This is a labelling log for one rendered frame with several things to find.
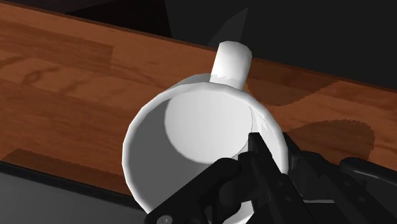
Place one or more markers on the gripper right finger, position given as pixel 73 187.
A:
pixel 328 186

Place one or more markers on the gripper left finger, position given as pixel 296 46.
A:
pixel 229 180

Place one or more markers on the brown wooden table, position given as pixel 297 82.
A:
pixel 68 102

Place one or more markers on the white mug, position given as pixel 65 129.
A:
pixel 186 130

